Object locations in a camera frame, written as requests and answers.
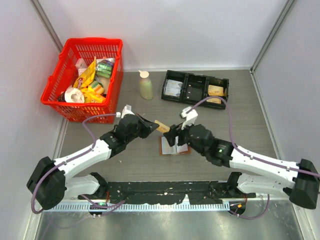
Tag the gold card stack in tray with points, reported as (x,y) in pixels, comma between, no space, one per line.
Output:
(214,90)

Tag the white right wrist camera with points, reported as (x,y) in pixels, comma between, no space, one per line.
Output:
(189,115)

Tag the green liquid squeeze bottle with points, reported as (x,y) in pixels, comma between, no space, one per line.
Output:
(145,85)

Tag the red plastic shopping basket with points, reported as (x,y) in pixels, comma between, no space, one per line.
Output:
(76,55)

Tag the yellow snack bag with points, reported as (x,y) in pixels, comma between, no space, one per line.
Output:
(87,77)

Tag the pale gold credit card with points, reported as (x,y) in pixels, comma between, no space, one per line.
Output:
(162,127)

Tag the brown leather card holder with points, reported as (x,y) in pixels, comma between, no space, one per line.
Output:
(166,149)

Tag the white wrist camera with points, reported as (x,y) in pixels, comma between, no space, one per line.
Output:
(127,110)
(189,115)

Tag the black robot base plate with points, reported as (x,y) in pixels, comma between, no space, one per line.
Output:
(168,192)

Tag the white tape roll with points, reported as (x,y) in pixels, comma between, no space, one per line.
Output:
(73,95)

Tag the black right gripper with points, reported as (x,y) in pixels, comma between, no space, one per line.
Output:
(171,135)

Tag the white card stack in tray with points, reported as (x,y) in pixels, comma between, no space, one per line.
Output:
(173,88)

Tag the yellow boxed snack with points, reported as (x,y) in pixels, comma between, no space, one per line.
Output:
(91,96)

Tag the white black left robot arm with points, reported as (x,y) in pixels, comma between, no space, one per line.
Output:
(55,179)

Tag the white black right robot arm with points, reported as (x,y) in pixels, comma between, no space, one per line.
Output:
(298,181)

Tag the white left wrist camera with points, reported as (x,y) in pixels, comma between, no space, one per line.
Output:
(127,110)

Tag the black three-compartment tray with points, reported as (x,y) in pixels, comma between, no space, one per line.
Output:
(197,81)

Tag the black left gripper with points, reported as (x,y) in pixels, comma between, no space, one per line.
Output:
(148,126)

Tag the green sponge pack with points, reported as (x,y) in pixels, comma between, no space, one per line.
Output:
(104,70)

